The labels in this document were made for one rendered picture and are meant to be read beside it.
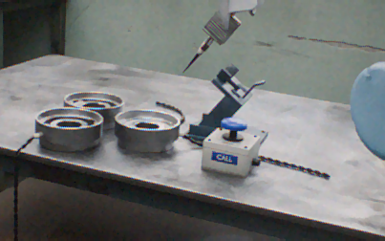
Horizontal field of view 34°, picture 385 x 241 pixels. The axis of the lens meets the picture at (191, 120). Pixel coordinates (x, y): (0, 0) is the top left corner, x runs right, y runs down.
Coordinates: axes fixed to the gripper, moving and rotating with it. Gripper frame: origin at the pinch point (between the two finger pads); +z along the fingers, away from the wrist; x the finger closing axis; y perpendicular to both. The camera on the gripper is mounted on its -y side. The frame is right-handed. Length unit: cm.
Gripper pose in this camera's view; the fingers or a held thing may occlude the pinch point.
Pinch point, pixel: (225, 19)
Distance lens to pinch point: 104.9
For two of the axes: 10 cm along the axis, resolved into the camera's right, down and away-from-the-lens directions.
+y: 9.4, 2.0, -2.7
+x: 3.2, -2.7, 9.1
